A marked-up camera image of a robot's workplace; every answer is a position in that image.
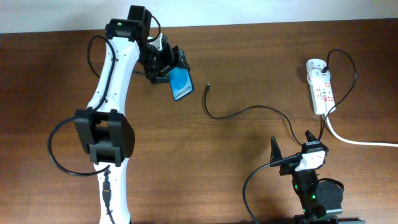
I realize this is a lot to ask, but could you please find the blue Galaxy smartphone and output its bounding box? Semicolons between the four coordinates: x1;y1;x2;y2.
169;64;194;101

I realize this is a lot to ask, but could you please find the white power strip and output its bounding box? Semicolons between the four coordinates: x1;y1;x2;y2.
306;58;335;115

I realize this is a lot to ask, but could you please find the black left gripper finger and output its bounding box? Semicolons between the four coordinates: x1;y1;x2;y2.
150;70;170;85
177;49;190;70

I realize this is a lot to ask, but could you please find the white power strip cord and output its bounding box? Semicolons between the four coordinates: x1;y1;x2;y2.
324;113;398;148

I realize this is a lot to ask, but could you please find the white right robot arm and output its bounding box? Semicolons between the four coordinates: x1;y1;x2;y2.
270;131;344;223

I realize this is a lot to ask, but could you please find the black USB charging cable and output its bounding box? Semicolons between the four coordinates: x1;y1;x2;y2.
203;49;357;146

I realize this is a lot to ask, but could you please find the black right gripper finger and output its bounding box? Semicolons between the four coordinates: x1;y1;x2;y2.
270;136;282;167
304;130;328;152

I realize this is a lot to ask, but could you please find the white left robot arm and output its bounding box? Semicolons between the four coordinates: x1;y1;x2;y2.
74;6;194;223

